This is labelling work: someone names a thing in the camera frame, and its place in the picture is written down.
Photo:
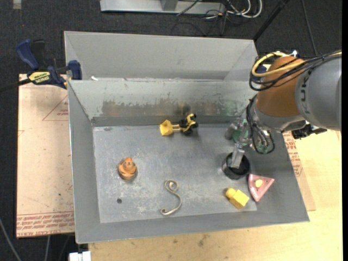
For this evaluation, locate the brown cardboard board red print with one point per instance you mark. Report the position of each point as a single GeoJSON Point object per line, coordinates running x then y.
{"type": "Point", "coordinates": [43, 159]}

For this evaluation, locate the pink triangular wedge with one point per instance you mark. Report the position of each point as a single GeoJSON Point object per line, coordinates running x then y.
{"type": "Point", "coordinates": [257, 190]}

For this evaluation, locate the yellow block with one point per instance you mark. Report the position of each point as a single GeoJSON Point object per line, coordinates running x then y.
{"type": "Point", "coordinates": [239, 198]}

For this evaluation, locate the yellow toy loader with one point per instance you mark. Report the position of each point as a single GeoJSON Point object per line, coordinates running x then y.
{"type": "Point", "coordinates": [185, 125]}

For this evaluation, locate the S-shaped metal hook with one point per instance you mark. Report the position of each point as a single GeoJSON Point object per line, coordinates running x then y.
{"type": "Point", "coordinates": [178, 197]}

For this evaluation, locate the orange toy figure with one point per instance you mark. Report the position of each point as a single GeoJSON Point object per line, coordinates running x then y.
{"type": "Point", "coordinates": [127, 168]}

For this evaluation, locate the black cup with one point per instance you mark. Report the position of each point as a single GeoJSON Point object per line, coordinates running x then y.
{"type": "Point", "coordinates": [243, 170]}

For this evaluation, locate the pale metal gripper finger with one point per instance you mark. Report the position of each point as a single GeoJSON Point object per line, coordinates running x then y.
{"type": "Point", "coordinates": [238, 158]}
{"type": "Point", "coordinates": [230, 160]}

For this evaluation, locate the grey metal bin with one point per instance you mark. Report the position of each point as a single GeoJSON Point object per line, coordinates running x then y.
{"type": "Point", "coordinates": [163, 156]}

